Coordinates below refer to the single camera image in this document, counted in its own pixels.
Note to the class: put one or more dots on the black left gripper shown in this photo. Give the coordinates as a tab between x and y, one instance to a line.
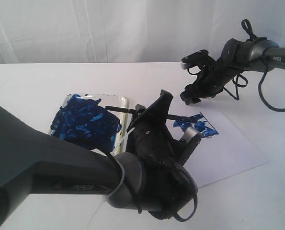
164	185

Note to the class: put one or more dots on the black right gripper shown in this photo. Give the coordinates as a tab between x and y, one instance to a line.
210	81

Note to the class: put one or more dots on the black paintbrush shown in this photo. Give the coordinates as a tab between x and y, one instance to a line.
169	117

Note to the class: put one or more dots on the white paper with black square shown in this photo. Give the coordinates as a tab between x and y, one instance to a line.
222	155

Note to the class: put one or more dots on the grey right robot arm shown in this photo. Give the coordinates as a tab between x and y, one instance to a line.
260	55

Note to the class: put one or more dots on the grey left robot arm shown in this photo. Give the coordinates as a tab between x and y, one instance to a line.
77	158

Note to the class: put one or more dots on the white tray with blue paint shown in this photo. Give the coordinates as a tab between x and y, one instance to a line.
83	119

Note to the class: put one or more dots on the white zip tie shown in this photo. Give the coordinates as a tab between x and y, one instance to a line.
105	198

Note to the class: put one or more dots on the white backdrop curtain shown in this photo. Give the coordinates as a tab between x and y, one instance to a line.
98	31

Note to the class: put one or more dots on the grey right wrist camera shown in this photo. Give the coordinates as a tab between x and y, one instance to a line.
198	58

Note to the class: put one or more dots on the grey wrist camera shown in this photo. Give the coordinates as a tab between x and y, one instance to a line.
192	138
198	58

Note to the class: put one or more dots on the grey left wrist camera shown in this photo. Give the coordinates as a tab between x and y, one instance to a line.
192	138

